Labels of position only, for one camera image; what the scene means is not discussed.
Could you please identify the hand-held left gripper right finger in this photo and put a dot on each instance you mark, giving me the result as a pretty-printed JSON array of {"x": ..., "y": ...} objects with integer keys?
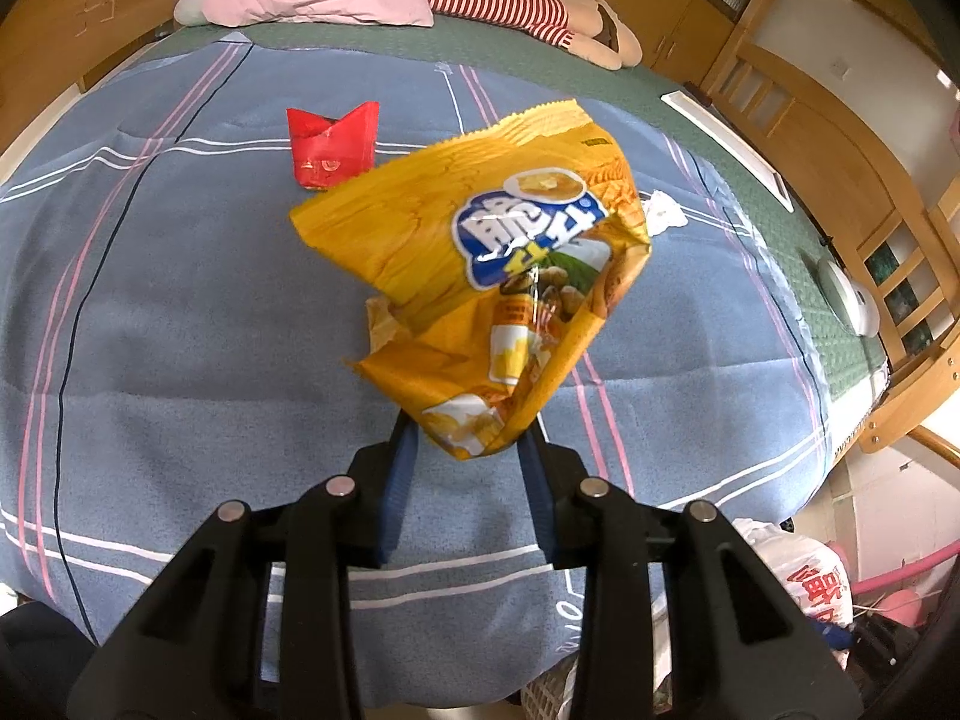
[{"x": 541, "y": 517}]

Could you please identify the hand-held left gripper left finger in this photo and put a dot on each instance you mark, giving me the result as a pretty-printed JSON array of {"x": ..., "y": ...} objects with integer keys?
[{"x": 391, "y": 510}]

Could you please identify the yellow snack bag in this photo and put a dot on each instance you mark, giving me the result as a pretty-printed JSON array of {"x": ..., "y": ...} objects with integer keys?
[{"x": 450, "y": 240}]

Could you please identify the mattress with zigzag edge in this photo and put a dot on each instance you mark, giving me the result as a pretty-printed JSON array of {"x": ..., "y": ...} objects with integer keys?
[{"x": 851, "y": 420}]

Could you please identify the white paper scrap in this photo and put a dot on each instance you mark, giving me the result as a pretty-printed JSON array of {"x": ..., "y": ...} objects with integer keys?
[{"x": 664, "y": 211}]

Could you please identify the red foil packet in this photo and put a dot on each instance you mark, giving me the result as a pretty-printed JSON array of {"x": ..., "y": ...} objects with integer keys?
[{"x": 330, "y": 150}]

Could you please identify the white oval device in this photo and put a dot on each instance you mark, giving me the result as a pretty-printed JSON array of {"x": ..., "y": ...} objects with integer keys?
[{"x": 847, "y": 296}]

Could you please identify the green bed mat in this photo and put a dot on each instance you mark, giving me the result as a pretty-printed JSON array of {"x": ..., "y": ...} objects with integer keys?
[{"x": 675, "y": 97}]

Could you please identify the striped plush toy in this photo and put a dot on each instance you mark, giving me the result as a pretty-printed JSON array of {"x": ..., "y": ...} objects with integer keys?
[{"x": 540, "y": 15}]

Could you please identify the grey-blue plush toy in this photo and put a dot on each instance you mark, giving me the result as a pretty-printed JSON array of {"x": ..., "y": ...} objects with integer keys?
[{"x": 196, "y": 9}]

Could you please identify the pink plastic frame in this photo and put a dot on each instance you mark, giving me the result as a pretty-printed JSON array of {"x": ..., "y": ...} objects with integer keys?
[{"x": 900, "y": 600}]

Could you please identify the wooden bunk bed frame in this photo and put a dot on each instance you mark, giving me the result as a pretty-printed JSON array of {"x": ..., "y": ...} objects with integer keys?
[{"x": 825, "y": 135}]

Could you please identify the wooden wall cabinets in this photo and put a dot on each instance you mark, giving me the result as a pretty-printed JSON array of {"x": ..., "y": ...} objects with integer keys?
[{"x": 660, "y": 0}]

